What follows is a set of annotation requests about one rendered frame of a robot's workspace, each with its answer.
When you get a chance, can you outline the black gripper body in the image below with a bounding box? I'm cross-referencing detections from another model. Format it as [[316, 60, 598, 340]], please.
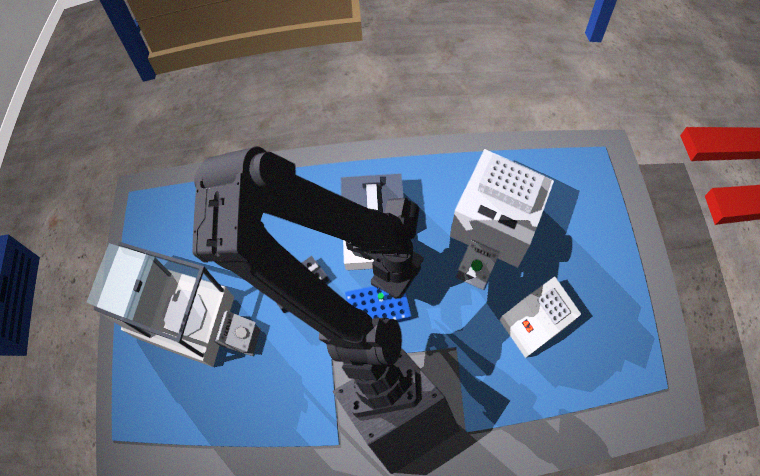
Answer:
[[371, 251, 423, 299]]

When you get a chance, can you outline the blue bench mat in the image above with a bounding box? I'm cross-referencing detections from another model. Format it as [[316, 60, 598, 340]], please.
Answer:
[[112, 147, 668, 447]]

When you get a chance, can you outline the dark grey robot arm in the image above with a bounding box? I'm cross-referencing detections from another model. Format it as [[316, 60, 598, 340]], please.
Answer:
[[192, 147, 419, 417]]

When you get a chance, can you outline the blue tube rack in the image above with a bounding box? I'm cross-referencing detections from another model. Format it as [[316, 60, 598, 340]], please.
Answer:
[[345, 286, 411, 322]]

